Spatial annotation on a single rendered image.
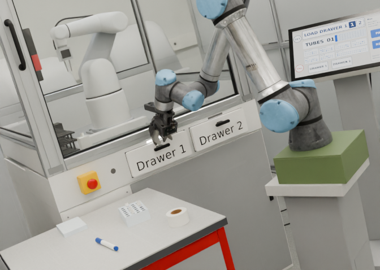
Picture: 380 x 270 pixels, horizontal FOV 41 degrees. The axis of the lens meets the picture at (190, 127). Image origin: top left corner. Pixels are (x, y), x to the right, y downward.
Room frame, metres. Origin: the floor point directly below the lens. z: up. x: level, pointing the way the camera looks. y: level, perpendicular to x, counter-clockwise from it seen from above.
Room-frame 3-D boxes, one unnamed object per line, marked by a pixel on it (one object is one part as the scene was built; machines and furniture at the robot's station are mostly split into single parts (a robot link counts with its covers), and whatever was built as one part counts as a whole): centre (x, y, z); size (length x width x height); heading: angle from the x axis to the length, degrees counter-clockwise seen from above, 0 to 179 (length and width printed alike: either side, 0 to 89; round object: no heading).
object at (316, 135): (1.72, -0.40, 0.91); 0.15 x 0.15 x 0.10
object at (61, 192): (2.54, 0.34, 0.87); 1.02 x 0.95 x 0.14; 118
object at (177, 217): (1.57, 0.11, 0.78); 0.07 x 0.07 x 0.04
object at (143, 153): (2.10, 0.15, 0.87); 0.29 x 0.02 x 0.11; 118
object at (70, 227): (1.79, 0.51, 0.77); 0.13 x 0.09 x 0.02; 24
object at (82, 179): (1.93, 0.43, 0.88); 0.07 x 0.05 x 0.07; 118
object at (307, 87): (1.72, -0.39, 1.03); 0.13 x 0.12 x 0.14; 141
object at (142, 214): (1.72, 0.27, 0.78); 0.12 x 0.08 x 0.04; 17
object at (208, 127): (2.25, -0.13, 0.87); 0.29 x 0.02 x 0.11; 118
